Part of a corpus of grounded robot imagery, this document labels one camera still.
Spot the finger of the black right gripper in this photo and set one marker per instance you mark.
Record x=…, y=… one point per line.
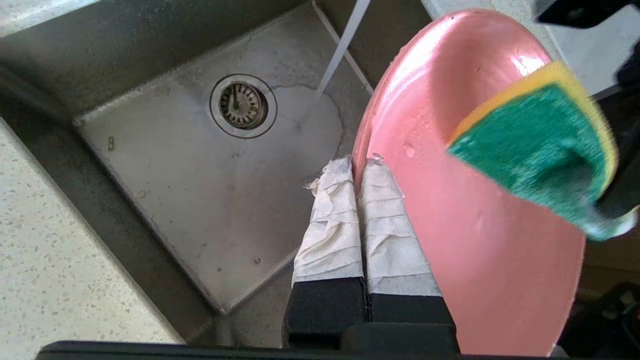
x=627, y=150

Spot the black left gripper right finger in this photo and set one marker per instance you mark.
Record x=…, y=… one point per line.
x=390, y=250

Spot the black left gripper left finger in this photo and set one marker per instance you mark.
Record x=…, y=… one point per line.
x=330, y=240

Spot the yellow green sponge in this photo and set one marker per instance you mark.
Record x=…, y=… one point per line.
x=540, y=155

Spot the pink plate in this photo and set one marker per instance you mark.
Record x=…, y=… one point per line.
x=500, y=275

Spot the stainless steel sink basin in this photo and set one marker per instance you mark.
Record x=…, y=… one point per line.
x=200, y=200

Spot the clear running water stream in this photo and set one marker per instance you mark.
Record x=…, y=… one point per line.
x=345, y=45

